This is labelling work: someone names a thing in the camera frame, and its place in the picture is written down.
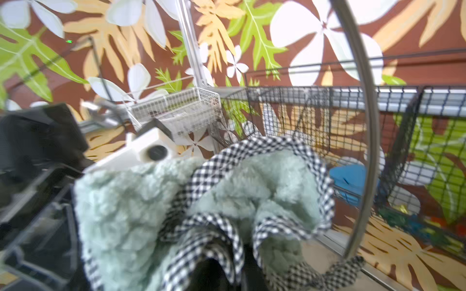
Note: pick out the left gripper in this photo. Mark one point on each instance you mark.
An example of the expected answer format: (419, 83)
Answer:
(40, 247)

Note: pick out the grey-green cloth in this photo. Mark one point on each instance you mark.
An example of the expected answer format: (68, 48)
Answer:
(151, 227)

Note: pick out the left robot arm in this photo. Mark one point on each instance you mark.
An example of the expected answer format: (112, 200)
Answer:
(42, 154)

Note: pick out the blue object in basket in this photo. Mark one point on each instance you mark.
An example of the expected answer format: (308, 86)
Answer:
(350, 182)

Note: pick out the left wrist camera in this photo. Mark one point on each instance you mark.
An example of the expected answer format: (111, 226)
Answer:
(151, 147)

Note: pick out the white wire basket left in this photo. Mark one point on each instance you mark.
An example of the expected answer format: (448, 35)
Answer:
(181, 112)

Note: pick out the black wire basket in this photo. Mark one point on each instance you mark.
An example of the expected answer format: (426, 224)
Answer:
(421, 179)

